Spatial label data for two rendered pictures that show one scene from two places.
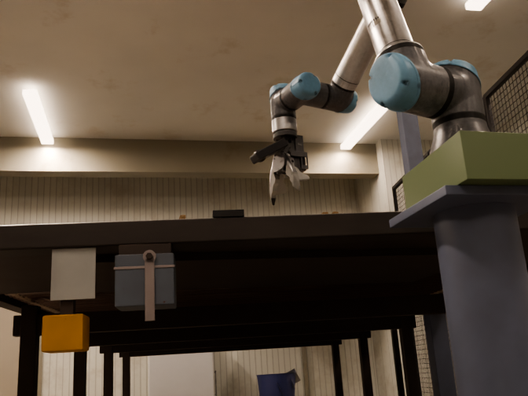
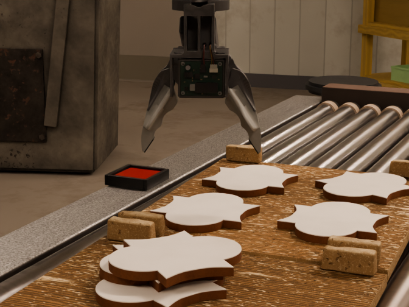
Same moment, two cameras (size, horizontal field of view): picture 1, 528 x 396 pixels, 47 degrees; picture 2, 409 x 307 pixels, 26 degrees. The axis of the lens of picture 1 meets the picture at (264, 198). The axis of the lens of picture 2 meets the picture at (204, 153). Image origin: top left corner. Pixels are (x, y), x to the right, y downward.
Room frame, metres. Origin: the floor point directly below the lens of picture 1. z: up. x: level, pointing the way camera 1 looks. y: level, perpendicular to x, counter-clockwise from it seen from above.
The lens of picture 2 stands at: (2.24, -1.02, 1.30)
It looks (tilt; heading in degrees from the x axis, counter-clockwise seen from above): 14 degrees down; 121
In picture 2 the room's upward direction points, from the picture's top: straight up
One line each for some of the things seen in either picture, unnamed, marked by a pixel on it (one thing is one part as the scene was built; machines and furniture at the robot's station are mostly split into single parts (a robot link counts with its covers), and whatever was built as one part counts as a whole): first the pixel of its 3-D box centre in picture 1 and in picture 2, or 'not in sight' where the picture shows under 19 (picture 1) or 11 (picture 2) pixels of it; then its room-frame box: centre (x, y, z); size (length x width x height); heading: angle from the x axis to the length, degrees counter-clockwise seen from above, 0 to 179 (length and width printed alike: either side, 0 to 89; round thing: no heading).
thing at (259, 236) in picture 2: not in sight; (288, 208); (1.73, 0.05, 0.93); 0.41 x 0.35 x 0.02; 100
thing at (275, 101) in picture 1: (283, 104); not in sight; (1.66, -0.08, 1.32); 0.09 x 0.08 x 0.11; 29
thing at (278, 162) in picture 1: (288, 154); (200, 48); (1.67, -0.08, 1.16); 0.09 x 0.08 x 0.12; 119
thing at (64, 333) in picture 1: (67, 298); not in sight; (1.39, 0.47, 0.74); 0.09 x 0.08 x 0.24; 96
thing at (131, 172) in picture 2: not in sight; (137, 177); (1.44, 0.09, 0.92); 0.06 x 0.06 x 0.01; 6
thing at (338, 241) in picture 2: not in sight; (353, 250); (1.89, -0.12, 0.95); 0.06 x 0.02 x 0.03; 10
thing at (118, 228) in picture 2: not in sight; (131, 230); (1.64, -0.19, 0.95); 0.06 x 0.02 x 0.03; 9
